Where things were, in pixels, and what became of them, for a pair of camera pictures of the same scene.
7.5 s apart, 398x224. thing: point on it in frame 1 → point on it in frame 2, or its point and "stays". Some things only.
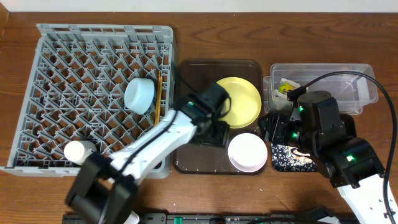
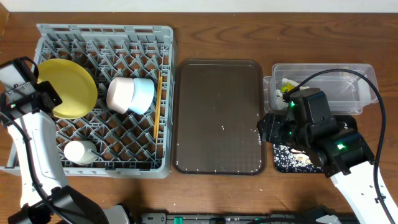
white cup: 79,151 stays
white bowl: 247,152 → 119,93
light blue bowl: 138,94 stays
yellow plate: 242,104 → 72,84
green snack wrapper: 284,87 stays
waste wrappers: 280,100 stays
